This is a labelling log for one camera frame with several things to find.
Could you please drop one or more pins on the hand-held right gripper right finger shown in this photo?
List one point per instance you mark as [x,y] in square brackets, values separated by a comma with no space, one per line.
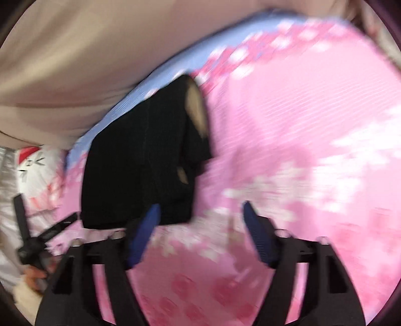
[260,238]

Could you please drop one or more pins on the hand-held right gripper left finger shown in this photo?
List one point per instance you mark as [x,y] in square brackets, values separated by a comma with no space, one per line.
[142,238]

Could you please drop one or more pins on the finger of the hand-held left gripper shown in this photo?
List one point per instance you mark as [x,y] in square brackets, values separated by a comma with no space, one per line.
[22,219]
[59,227]

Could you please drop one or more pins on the black pants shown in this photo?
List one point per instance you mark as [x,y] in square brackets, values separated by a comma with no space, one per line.
[137,163]

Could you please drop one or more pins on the person's left hand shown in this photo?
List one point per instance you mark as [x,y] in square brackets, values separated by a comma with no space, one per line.
[34,279]

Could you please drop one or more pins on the pink white pillow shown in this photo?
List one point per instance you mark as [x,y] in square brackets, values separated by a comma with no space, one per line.
[37,175]

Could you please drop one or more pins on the pink floral bed sheet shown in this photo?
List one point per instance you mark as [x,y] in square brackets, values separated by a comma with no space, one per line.
[297,141]

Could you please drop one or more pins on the beige curtain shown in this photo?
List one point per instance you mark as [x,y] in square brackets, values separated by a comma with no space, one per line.
[94,62]

